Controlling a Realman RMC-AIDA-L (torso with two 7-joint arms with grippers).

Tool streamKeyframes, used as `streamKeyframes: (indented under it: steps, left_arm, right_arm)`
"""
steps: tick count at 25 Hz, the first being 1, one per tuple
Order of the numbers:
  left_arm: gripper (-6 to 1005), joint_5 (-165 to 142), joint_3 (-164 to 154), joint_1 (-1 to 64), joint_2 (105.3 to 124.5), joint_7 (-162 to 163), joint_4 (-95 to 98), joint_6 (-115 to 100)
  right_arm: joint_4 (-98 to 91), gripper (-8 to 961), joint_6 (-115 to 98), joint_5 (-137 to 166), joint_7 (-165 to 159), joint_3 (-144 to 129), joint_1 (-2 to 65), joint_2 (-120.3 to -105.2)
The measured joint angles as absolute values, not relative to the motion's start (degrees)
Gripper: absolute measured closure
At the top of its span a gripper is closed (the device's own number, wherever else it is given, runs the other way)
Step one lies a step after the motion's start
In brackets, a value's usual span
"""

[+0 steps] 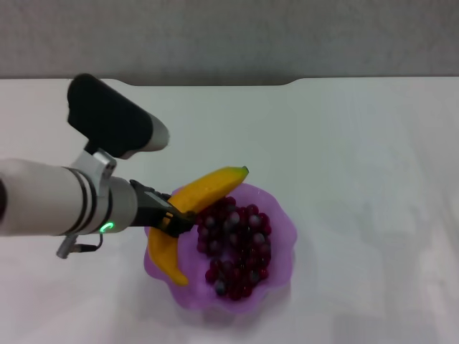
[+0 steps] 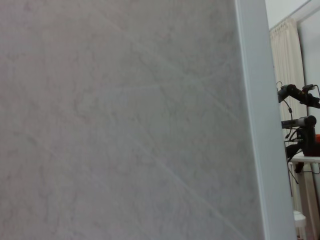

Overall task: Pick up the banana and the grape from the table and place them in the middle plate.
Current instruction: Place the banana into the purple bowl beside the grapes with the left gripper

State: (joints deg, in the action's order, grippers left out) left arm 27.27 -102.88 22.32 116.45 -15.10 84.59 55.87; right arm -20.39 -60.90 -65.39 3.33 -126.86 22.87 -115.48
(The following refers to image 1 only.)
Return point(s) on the yellow plastic banana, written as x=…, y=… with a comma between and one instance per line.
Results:
x=211, y=186

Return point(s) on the purple wavy plastic bowl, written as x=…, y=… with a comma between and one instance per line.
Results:
x=279, y=251

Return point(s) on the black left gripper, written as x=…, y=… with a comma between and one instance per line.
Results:
x=148, y=211

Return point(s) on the dark red grape bunch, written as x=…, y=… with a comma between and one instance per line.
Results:
x=236, y=247

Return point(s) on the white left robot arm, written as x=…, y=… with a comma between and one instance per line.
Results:
x=43, y=197

